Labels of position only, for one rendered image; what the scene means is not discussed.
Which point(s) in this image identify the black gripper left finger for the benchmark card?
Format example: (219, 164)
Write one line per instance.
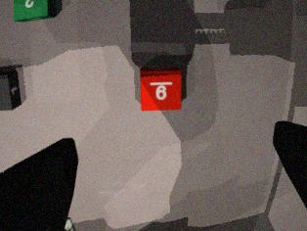
(35, 194)

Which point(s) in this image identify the red block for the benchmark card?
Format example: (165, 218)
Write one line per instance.
(161, 89)

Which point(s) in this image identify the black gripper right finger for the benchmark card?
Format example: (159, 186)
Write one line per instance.
(290, 141)

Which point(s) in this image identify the green block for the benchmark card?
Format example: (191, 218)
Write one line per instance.
(33, 10)

